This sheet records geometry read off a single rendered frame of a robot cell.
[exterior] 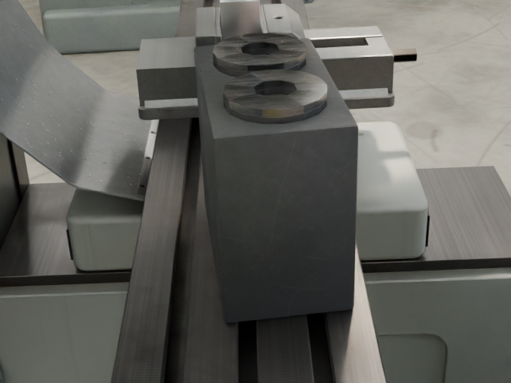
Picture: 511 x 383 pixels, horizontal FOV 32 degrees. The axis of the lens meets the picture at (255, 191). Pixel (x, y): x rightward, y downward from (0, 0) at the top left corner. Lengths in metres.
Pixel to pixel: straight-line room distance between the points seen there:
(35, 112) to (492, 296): 0.68
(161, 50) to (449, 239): 0.49
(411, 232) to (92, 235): 0.43
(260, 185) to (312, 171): 0.04
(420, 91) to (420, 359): 2.43
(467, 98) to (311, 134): 2.94
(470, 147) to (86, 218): 2.21
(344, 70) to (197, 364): 0.56
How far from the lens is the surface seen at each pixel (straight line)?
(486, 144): 3.27
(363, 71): 1.21
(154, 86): 1.20
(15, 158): 1.45
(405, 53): 1.27
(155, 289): 0.86
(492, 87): 3.77
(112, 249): 1.23
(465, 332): 1.33
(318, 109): 0.74
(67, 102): 1.32
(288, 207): 0.74
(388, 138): 1.38
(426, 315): 1.30
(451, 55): 4.09
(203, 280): 0.86
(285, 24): 1.20
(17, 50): 1.31
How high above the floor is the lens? 1.43
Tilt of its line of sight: 29 degrees down
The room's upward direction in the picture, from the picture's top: 2 degrees counter-clockwise
